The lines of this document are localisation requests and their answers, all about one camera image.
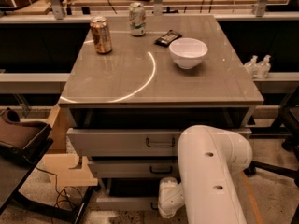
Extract right clear pump bottle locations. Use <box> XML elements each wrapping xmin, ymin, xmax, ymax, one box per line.
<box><xmin>254</xmin><ymin>55</ymin><xmax>271</xmax><ymax>78</ymax></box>

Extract black floor cable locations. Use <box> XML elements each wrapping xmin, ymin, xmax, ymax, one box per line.
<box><xmin>34</xmin><ymin>166</ymin><xmax>85</xmax><ymax>224</ymax></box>

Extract grey drawer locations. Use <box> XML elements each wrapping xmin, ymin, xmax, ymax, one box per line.
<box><xmin>96</xmin><ymin>178</ymin><xmax>160</xmax><ymax>211</ymax></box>
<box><xmin>66</xmin><ymin>127</ymin><xmax>252</xmax><ymax>158</ymax></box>
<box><xmin>88</xmin><ymin>159</ymin><xmax>179</xmax><ymax>178</ymax></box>

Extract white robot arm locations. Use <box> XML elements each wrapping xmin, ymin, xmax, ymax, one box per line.
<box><xmin>158</xmin><ymin>125</ymin><xmax>252</xmax><ymax>224</ymax></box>

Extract white bowl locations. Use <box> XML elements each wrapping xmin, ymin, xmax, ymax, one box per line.
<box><xmin>169</xmin><ymin>38</ymin><xmax>208</xmax><ymax>69</ymax></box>

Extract grey top drawer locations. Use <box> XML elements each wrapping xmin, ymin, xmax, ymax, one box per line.
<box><xmin>66</xmin><ymin>127</ymin><xmax>252</xmax><ymax>158</ymax></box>

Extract clear pump bottle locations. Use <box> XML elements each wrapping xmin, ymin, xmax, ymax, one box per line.
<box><xmin>254</xmin><ymin>55</ymin><xmax>271</xmax><ymax>78</ymax></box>
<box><xmin>244</xmin><ymin>55</ymin><xmax>257</xmax><ymax>78</ymax></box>

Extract left clear pump bottle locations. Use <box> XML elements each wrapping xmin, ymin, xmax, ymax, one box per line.
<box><xmin>244</xmin><ymin>55</ymin><xmax>257</xmax><ymax>78</ymax></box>

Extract white green soda can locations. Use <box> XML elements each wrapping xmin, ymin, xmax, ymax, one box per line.
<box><xmin>129</xmin><ymin>2</ymin><xmax>146</xmax><ymax>36</ymax></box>

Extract black snack bar wrapper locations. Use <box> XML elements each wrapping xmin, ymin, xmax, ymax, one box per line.
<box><xmin>154</xmin><ymin>30</ymin><xmax>182</xmax><ymax>47</ymax></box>

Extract grey middle drawer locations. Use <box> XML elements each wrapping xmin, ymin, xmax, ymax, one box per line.
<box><xmin>88</xmin><ymin>159</ymin><xmax>179</xmax><ymax>178</ymax></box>

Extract grey drawer cabinet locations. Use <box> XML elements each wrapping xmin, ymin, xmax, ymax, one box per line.
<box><xmin>58</xmin><ymin>14</ymin><xmax>264</xmax><ymax>161</ymax></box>

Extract grey bottom drawer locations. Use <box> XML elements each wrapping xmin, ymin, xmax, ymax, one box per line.
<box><xmin>96</xmin><ymin>178</ymin><xmax>160</xmax><ymax>211</ymax></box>

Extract gold soda can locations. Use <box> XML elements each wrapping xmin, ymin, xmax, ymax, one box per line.
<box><xmin>90</xmin><ymin>16</ymin><xmax>112</xmax><ymax>54</ymax></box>

